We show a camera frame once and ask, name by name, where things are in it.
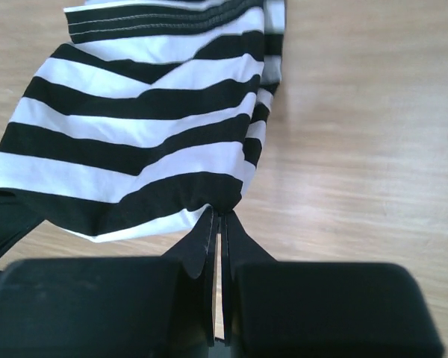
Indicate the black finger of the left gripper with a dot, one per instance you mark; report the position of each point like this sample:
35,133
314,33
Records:
16,221

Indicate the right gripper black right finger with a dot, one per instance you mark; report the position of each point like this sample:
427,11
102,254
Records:
275,308

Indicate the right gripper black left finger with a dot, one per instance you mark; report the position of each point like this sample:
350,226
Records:
114,306

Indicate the black white striped garment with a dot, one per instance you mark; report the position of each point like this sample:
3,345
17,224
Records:
151,113

